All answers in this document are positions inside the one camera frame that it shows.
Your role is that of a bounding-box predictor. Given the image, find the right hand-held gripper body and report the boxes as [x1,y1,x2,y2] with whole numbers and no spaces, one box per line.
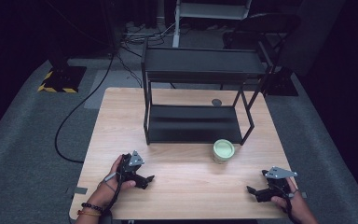
[260,166,298,203]

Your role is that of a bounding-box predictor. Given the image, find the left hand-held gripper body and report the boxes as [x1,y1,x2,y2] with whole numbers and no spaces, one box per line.
[117,150,145,183]

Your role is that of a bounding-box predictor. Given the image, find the jar with pale green lid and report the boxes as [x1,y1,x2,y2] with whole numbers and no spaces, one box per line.
[212,138,236,165]

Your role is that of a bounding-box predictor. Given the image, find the black two-tier metal rack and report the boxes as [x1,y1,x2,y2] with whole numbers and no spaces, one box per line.
[141,40,276,147]

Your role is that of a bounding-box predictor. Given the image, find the person's left hand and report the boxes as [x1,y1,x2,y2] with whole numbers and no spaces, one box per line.
[97,154,137,209]

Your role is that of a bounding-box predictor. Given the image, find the person's right hand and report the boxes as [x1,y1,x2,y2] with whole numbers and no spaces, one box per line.
[270,176,313,219]

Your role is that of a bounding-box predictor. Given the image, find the yellow black striped stand base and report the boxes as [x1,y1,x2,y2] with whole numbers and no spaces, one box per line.
[37,65,88,94]

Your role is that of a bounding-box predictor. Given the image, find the left hand-held gripper cable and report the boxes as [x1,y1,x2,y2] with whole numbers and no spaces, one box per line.
[101,154,129,223]

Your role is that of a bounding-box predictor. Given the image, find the hand-held gripper cable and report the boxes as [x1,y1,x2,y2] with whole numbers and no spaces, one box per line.
[101,154,129,223]
[274,183,300,222]

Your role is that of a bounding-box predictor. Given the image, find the right hand-held gripper cable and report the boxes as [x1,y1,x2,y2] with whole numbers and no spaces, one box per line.
[274,183,300,222]

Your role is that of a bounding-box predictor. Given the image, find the black bead bracelet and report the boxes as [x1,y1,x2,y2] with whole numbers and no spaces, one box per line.
[80,202,104,214]

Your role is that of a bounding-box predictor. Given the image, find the orange cord bracelet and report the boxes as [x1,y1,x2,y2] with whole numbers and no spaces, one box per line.
[76,209,103,217]

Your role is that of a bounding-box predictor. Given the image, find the thick black floor cable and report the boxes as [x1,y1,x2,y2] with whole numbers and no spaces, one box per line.
[54,50,117,164]

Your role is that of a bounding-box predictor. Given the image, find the black floor base plate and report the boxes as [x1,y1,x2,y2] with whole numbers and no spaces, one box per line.
[265,65,299,97]

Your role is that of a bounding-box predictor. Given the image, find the bundle of floor cables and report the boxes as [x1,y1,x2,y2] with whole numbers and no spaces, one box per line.
[119,21,177,45]

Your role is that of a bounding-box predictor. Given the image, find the white metal stand frame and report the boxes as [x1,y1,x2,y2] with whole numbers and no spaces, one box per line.
[172,0,254,49]

